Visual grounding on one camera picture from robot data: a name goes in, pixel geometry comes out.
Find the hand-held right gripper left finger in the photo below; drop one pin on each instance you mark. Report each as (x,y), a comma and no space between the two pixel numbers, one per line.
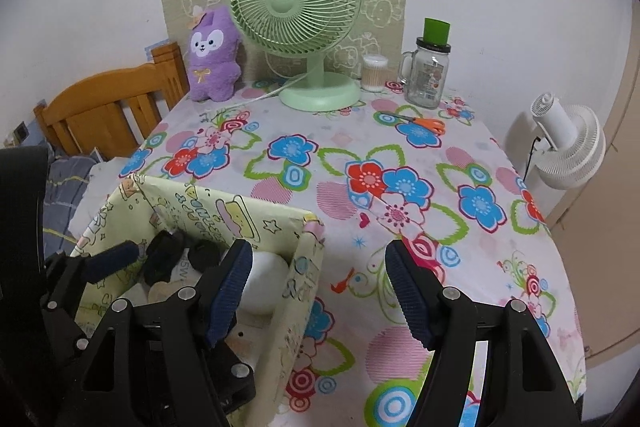
(230,287)

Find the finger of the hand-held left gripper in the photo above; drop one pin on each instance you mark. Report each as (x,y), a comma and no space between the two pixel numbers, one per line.
(232,374)
(110,261)

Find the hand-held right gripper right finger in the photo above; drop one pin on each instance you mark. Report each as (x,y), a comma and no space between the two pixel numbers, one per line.
(410,292)

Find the white rounded case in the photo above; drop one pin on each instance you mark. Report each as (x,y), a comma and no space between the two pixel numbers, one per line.
(265,282)

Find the black key fob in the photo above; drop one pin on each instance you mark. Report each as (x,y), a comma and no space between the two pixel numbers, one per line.
(202,254)

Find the dark round speaker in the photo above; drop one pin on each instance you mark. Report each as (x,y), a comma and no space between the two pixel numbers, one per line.
(165,252)

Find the yellow printed fabric box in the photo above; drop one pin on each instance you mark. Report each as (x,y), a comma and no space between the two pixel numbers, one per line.
(295,287)

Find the white pillow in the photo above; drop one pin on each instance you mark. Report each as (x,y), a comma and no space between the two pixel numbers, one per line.
(107,182)

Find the grey plaid bedding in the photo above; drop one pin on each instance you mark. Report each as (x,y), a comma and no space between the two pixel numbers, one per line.
(65,187)

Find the wooden bed headboard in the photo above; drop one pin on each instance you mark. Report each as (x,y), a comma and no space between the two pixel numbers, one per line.
(95,107)

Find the floral tablecloth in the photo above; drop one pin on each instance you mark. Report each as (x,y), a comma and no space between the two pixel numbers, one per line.
(350,132)

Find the glass jar mug green lid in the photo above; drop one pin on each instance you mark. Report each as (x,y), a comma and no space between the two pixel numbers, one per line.
(425,82)

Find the purple plush toy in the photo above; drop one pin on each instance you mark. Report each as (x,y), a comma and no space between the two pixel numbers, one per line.
(212,72)

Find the white standing fan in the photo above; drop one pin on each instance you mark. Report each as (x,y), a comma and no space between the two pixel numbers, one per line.
(575,147)

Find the cotton swab jar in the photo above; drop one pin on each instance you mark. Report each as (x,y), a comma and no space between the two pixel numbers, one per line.
(375,74)

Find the beige door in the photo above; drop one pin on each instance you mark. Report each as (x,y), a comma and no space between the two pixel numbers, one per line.
(615,207)

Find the beige printed board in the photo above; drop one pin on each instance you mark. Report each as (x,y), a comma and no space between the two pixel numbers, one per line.
(385,7)

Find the green desk fan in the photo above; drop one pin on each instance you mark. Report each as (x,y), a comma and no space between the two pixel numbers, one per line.
(280,2)

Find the wall socket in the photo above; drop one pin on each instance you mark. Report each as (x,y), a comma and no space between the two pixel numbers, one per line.
(21,133)

